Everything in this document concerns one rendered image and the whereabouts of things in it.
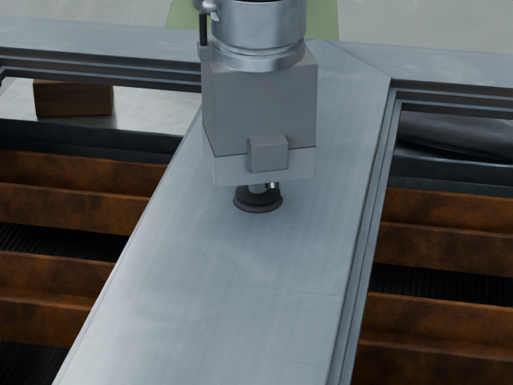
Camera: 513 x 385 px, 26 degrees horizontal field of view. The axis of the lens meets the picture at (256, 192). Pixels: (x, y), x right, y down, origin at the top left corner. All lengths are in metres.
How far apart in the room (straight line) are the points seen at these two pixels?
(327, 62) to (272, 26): 0.39
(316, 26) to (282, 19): 0.79
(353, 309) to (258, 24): 0.23
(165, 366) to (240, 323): 0.07
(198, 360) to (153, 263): 0.12
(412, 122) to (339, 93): 0.27
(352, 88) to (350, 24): 2.40
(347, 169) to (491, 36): 2.55
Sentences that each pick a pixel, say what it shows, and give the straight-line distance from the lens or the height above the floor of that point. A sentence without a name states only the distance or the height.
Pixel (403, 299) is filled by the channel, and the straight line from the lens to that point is 1.06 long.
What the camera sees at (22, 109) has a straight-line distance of 1.52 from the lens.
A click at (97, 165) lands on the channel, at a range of 1.29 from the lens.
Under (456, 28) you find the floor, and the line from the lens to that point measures 3.57.
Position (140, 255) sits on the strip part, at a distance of 0.89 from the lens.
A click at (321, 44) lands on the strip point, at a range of 1.27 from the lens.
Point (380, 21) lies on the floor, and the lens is 3.59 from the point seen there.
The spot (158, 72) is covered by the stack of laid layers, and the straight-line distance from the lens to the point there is 1.23.
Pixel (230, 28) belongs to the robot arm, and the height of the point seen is 1.02.
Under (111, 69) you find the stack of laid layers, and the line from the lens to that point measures 1.25.
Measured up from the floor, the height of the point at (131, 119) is 0.68.
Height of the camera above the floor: 1.35
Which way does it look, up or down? 31 degrees down
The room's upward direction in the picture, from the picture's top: straight up
